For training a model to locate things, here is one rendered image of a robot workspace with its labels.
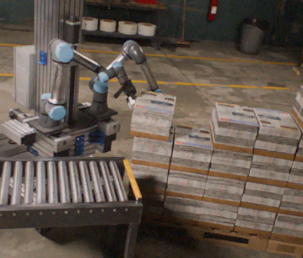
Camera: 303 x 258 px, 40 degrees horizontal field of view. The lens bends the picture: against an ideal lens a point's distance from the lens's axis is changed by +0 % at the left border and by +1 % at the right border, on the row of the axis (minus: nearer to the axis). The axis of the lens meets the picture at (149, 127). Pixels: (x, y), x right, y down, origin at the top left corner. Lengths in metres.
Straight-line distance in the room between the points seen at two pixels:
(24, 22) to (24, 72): 6.00
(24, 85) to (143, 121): 1.04
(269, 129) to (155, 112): 0.80
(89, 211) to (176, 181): 1.04
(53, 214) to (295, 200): 1.85
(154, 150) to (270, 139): 0.83
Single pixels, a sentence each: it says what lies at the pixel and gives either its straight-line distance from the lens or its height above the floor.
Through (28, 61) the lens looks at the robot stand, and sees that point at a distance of 3.33.
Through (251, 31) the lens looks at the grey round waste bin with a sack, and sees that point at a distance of 9.86.
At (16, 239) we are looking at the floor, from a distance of 3.33.
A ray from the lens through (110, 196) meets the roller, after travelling 2.38.
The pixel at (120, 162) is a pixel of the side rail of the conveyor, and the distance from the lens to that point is 2.74.
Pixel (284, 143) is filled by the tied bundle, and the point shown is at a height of 0.96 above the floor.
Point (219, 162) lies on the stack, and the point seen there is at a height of 0.72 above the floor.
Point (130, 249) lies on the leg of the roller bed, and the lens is 2.52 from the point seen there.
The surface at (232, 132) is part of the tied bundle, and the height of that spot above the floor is 0.98.
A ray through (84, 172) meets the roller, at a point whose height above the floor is 0.80.
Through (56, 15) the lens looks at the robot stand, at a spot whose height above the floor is 1.57.
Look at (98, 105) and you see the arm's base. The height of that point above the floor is 0.88.
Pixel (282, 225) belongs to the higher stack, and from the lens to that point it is 3.46.
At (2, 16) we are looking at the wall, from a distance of 9.38.
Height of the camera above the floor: 2.15
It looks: 24 degrees down
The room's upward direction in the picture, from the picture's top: 8 degrees clockwise
